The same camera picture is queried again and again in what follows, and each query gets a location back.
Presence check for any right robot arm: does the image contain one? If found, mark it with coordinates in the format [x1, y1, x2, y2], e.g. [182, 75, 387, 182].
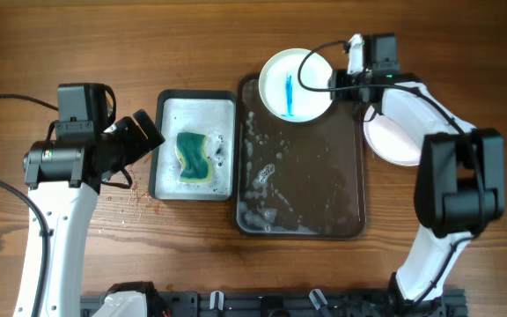
[328, 33, 505, 316]

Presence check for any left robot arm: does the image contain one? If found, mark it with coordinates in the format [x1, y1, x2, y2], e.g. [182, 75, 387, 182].
[14, 83, 164, 316]

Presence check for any green yellow sponge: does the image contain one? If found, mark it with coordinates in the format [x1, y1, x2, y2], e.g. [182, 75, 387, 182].
[175, 132, 212, 183]

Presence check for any right black cable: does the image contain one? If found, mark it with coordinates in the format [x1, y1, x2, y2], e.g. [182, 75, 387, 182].
[297, 40, 488, 309]

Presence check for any left black cable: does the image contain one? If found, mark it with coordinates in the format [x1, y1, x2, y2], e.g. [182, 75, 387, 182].
[0, 93, 60, 317]

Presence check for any dark brown serving tray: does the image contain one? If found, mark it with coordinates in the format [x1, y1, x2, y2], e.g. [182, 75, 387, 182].
[233, 74, 367, 240]

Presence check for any black cable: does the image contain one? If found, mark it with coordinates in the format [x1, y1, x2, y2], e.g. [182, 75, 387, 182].
[297, 40, 488, 309]
[0, 93, 60, 317]

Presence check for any small black water tray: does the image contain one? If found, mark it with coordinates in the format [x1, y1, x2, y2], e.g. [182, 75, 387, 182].
[149, 90, 239, 202]

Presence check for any white stained plate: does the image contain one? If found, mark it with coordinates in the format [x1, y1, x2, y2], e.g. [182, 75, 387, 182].
[363, 106, 421, 166]
[258, 48, 332, 123]

